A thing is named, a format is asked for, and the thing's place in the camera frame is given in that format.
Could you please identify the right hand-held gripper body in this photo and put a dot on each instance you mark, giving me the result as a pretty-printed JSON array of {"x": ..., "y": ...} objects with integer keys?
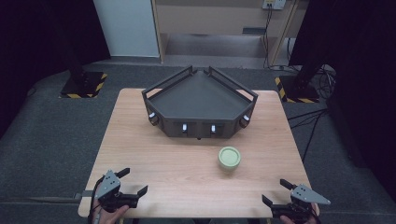
[{"x": 306, "y": 194}]

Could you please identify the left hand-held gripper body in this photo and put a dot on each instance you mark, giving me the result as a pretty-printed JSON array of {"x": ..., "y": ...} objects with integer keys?
[{"x": 107, "y": 186}]

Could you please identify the person's right hand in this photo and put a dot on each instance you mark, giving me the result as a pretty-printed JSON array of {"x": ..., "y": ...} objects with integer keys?
[{"x": 285, "y": 219}]

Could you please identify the person's left hand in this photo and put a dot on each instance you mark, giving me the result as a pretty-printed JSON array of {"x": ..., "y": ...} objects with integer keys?
[{"x": 112, "y": 215}]

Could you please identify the pale green round jar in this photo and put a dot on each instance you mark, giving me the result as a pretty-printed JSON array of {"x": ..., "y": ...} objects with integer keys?
[{"x": 229, "y": 158}]

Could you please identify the black stand with striped base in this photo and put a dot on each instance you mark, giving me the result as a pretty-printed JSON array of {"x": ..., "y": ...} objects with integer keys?
[
  {"x": 82, "y": 84},
  {"x": 297, "y": 88}
]

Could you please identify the dark grey corner shelf rack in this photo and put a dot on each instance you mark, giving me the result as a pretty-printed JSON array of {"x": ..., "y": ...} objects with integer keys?
[{"x": 199, "y": 96}]

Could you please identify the black curtain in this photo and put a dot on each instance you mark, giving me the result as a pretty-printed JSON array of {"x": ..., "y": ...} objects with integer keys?
[
  {"x": 361, "y": 62},
  {"x": 37, "y": 46}
]

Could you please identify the white panel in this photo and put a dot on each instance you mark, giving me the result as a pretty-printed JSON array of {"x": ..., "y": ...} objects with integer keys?
[{"x": 127, "y": 28}]

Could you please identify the white power strip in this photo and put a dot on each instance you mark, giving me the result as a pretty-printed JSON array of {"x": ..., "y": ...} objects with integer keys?
[{"x": 274, "y": 3}]

